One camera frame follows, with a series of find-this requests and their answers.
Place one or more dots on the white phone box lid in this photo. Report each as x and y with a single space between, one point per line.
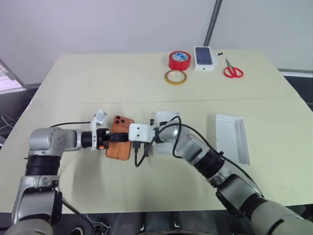
231 139

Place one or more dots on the yellow tape roll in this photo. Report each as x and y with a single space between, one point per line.
175 77

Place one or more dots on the dark rounded shape under table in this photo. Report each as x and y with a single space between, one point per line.
129 224

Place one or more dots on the white box with phone picture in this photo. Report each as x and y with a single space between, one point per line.
205 57

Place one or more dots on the white phone box base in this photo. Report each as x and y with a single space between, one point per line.
167 115

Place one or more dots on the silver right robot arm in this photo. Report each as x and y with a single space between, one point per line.
220 169

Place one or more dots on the grey metal pole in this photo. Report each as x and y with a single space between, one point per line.
212 22

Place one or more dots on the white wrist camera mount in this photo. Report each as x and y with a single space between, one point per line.
100 118
141 133

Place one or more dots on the small black object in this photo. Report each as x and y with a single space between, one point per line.
220 53

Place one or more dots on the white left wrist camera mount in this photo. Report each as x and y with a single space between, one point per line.
100 118

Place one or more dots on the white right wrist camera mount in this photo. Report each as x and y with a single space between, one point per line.
141 133

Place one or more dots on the red tape roll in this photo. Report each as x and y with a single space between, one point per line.
179 60

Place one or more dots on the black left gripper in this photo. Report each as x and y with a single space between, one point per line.
102 138

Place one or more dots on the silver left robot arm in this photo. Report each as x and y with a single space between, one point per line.
49 140

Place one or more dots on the orange phone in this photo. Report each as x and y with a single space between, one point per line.
119 150

